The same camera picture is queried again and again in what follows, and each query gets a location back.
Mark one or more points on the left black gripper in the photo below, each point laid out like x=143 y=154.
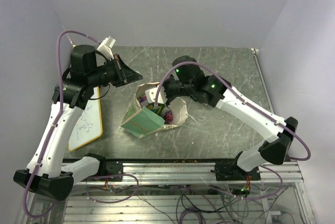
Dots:
x=126 y=75

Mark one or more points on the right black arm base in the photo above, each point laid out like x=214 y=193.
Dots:
x=226 y=170

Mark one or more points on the small whiteboard orange frame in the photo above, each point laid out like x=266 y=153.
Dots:
x=88 y=127

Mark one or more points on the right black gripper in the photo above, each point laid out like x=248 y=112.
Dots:
x=171 y=78

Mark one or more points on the green white paper bag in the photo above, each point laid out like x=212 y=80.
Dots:
x=142 y=119

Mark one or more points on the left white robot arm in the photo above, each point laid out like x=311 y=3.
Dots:
x=45 y=175

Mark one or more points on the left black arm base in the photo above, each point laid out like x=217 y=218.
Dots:
x=109 y=171

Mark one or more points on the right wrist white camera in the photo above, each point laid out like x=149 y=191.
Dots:
x=153 y=95

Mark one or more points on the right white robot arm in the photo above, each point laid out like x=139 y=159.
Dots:
x=277 y=132

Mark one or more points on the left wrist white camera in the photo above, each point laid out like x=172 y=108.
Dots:
x=105 y=47

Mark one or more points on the pink magenta snack packet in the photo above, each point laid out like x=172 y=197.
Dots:
x=168 y=117

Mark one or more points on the wrist white camera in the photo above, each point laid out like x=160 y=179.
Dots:
x=153 y=95
x=105 y=47

